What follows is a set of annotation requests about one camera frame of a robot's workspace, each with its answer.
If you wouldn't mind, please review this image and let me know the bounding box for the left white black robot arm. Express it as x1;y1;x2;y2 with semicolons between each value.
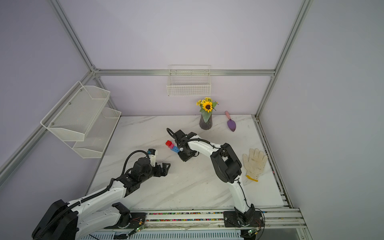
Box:
32;149;171;240

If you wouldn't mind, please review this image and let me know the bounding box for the sunflower bouquet in grey vase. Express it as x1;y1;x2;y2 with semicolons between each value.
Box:
196;97;218;130

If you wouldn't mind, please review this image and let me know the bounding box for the aluminium front rail frame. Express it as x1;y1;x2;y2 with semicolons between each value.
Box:
91;208;308;233

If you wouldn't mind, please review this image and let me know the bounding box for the white work glove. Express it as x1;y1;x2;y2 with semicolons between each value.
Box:
243;149;268;182

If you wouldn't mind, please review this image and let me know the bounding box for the blue long lego brick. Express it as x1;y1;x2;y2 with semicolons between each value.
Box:
172;146;180;153

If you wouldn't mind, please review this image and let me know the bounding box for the purple pink garden trowel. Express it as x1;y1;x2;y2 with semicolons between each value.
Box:
225;111;237;132

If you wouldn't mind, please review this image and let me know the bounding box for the white wire wall basket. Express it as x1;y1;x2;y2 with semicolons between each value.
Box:
167;65;212;97

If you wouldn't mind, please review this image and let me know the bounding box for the white mesh two-tier shelf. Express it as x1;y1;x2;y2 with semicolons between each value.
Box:
41;82;121;159

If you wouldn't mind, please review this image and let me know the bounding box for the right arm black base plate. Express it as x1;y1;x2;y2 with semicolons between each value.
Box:
223;210;265;228

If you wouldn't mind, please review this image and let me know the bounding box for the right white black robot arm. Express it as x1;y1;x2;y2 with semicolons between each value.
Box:
167;128;256;215

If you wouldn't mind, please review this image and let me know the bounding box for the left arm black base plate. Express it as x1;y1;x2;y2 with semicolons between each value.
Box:
105;212;147;229

